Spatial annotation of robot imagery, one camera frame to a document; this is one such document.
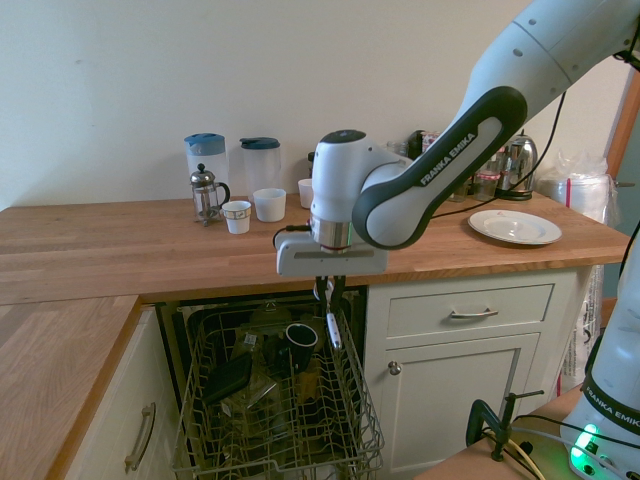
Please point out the black square dish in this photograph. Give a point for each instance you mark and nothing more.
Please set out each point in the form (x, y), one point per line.
(227, 380)

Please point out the white corner cabinet front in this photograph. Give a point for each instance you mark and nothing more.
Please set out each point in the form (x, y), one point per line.
(110, 400)

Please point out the glass jar with red rim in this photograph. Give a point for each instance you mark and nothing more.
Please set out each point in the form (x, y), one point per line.
(487, 185)

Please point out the white cabinet door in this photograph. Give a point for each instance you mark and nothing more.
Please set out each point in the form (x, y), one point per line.
(450, 400)

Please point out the white cabinet drawer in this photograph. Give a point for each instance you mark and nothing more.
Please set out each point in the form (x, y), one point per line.
(430, 312)

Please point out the hanging clear plastic bag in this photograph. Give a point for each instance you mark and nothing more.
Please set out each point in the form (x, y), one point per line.
(580, 330)

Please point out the glass french press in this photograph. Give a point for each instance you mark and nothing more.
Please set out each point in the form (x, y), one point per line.
(206, 195)

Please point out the dark-blue-lidded plastic pitcher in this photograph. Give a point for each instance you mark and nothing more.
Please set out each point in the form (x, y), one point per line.
(261, 162)

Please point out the plain white cup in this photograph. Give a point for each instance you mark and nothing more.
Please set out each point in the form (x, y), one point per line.
(305, 192)

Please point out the black screw clamp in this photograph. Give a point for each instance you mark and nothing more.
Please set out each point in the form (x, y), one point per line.
(492, 425)

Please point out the chrome electric kettle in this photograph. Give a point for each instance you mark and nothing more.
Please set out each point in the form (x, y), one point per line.
(520, 165)

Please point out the built-in dishwasher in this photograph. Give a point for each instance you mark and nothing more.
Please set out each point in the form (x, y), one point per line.
(172, 340)

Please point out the black mug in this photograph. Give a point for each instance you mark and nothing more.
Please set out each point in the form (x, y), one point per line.
(301, 345)

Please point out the plastic bag of cups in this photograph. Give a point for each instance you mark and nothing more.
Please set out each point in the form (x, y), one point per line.
(580, 192)

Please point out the small patterned white cup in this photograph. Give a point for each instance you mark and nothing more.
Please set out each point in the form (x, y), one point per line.
(236, 216)

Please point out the wide white cup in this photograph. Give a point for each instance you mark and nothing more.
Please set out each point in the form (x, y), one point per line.
(269, 204)

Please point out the clear glass jar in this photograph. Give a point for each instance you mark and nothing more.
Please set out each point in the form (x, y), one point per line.
(460, 192)

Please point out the round metal door knob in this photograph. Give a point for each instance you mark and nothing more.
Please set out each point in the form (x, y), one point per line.
(395, 368)

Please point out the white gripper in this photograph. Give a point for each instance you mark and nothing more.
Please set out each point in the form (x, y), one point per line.
(330, 262)

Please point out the light-blue-lidded plastic pitcher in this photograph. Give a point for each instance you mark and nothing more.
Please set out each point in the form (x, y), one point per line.
(205, 155)

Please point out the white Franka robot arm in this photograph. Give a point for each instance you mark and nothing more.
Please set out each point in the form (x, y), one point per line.
(450, 155)

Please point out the white dinner plate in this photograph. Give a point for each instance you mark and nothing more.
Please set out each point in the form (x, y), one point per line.
(515, 226)

